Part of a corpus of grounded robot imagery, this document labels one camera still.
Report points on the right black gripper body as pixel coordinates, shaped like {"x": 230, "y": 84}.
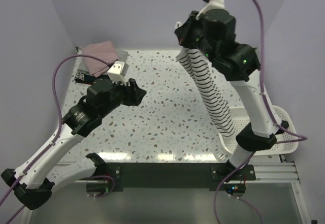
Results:
{"x": 193, "y": 35}

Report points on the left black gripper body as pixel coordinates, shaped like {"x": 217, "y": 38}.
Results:
{"x": 121, "y": 95}

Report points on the striped black white tank top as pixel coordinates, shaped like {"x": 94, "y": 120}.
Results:
{"x": 196, "y": 65}

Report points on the pink tank top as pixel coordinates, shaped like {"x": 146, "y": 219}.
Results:
{"x": 104, "y": 51}

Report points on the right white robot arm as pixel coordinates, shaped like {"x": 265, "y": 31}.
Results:
{"x": 264, "y": 125}

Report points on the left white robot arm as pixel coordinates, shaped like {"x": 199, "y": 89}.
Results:
{"x": 31, "y": 182}

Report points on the folded dark tank top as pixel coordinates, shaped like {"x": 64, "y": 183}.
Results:
{"x": 85, "y": 78}

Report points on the folded grey tank top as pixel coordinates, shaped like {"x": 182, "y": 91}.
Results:
{"x": 122, "y": 56}

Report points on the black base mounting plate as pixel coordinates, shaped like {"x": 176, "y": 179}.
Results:
{"x": 169, "y": 175}

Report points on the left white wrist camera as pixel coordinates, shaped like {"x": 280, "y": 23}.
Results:
{"x": 118, "y": 71}

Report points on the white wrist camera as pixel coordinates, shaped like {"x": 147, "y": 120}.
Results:
{"x": 118, "y": 71}
{"x": 210, "y": 5}

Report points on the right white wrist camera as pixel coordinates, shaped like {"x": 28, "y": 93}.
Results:
{"x": 210, "y": 5}

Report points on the aluminium frame rail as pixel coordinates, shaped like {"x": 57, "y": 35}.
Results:
{"x": 278, "y": 173}

